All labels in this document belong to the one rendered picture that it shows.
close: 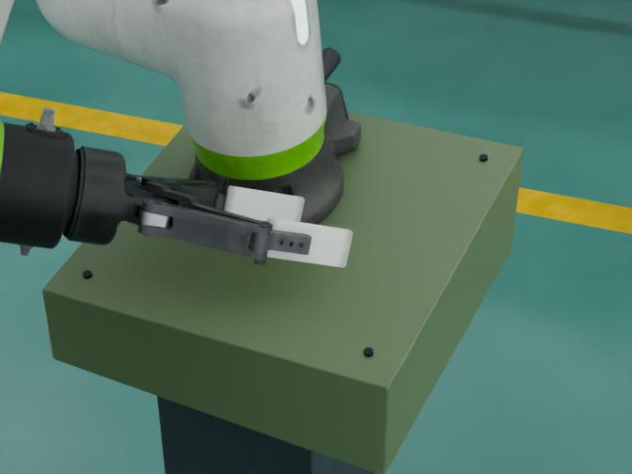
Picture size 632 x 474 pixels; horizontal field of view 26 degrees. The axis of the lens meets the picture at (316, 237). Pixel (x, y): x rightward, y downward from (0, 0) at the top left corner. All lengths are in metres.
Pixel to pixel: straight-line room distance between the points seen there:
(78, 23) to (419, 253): 0.37
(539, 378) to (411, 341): 1.22
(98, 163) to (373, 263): 0.28
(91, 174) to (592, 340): 1.50
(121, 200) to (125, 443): 1.21
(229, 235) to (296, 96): 0.20
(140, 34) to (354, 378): 0.35
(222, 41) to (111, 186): 0.16
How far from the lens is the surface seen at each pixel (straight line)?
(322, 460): 1.43
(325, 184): 1.26
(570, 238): 2.64
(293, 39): 1.15
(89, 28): 1.24
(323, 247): 1.07
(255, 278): 1.21
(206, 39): 1.14
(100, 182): 1.06
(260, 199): 1.19
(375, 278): 1.20
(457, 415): 2.28
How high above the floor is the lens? 1.65
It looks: 39 degrees down
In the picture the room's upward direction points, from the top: straight up
